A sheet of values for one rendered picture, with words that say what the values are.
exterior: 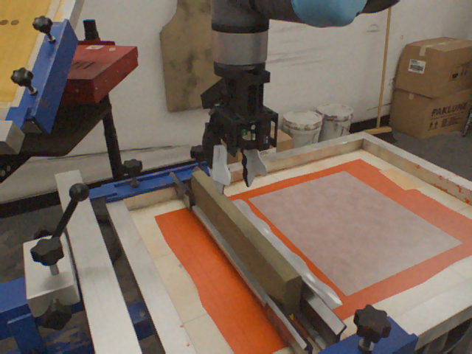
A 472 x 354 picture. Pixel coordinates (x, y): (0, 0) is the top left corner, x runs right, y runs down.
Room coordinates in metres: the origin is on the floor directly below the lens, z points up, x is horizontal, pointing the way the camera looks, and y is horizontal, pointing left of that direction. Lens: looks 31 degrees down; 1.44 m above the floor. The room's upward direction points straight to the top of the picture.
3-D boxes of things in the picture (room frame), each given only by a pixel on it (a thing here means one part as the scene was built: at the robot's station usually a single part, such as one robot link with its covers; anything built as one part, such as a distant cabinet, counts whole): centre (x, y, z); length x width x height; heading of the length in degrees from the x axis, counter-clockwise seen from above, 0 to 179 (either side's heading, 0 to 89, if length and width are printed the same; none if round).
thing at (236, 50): (0.53, -0.01, 1.34); 0.08 x 0.08 x 0.05
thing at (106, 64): (1.56, 0.70, 1.06); 0.61 x 0.46 x 0.12; 178
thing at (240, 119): (0.52, -0.01, 1.26); 0.09 x 0.08 x 0.12; 28
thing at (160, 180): (0.77, 0.16, 0.98); 0.30 x 0.05 x 0.07; 118
